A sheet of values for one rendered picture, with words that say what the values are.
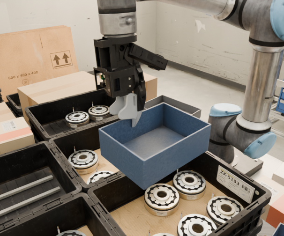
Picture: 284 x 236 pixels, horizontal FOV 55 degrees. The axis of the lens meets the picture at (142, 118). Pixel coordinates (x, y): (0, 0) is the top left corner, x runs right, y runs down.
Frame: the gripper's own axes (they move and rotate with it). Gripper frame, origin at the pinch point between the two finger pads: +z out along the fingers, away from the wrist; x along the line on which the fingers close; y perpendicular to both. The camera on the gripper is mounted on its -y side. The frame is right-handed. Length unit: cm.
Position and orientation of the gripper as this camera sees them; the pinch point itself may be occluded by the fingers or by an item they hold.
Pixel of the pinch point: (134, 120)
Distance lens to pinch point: 65.1
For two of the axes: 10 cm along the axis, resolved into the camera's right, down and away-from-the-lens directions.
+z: 0.6, 9.1, 4.2
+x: 6.1, 3.0, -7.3
